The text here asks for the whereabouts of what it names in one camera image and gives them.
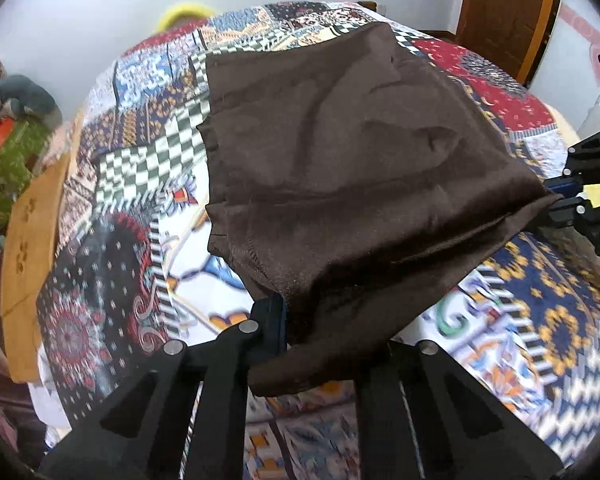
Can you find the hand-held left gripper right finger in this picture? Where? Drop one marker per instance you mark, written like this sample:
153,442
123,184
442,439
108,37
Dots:
405,375

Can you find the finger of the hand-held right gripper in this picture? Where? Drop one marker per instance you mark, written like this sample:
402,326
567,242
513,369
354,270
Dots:
595,157
595,220

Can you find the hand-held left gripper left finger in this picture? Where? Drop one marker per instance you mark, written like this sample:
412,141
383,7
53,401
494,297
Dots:
270,330

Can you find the brown shirt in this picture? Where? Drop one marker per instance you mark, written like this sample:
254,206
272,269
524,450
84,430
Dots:
355,160

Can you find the wooden door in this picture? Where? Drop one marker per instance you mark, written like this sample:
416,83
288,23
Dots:
510,10

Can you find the patchwork printed blanket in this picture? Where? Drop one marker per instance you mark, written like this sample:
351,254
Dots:
130,185

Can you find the white cloth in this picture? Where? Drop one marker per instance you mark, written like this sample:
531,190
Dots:
50,395

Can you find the wooden lap board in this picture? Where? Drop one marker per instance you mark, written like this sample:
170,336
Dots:
30,240

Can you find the green storage bag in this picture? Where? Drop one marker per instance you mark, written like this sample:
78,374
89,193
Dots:
10,175

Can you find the yellow foam tube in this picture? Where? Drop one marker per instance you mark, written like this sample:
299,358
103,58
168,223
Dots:
185,12

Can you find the wooden bed frame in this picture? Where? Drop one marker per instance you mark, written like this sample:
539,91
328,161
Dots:
372,6

